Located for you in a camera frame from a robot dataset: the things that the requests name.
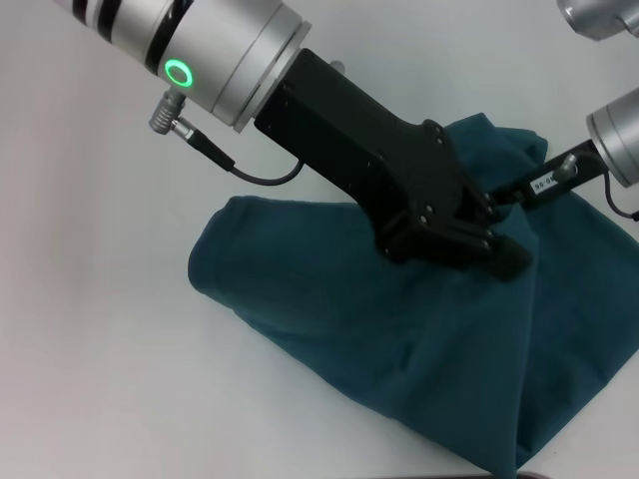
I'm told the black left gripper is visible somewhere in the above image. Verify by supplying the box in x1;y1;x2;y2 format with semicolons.
253;47;493;265

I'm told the teal T-shirt with white print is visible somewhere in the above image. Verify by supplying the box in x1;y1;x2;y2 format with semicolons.
188;113;639;473

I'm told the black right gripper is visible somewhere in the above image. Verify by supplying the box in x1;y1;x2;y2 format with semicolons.
398;138;610;283

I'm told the right gripper cable with connector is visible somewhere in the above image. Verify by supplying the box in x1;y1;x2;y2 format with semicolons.
556;153;639;224

